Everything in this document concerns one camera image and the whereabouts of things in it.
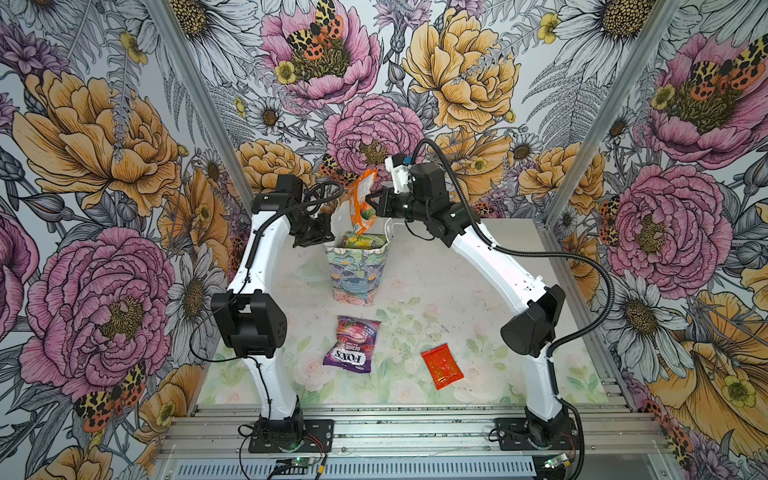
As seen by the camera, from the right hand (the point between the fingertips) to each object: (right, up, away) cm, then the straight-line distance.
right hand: (365, 205), depth 76 cm
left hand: (-10, -10, +9) cm, 17 cm away
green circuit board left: (-14, -61, -5) cm, 62 cm away
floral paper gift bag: (-3, -16, +7) cm, 18 cm away
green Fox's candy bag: (-6, -8, +18) cm, 21 cm away
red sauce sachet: (+21, -44, +9) cm, 49 cm away
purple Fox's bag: (-4, -38, +11) cm, 40 cm away
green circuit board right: (+45, -61, -4) cm, 76 cm away
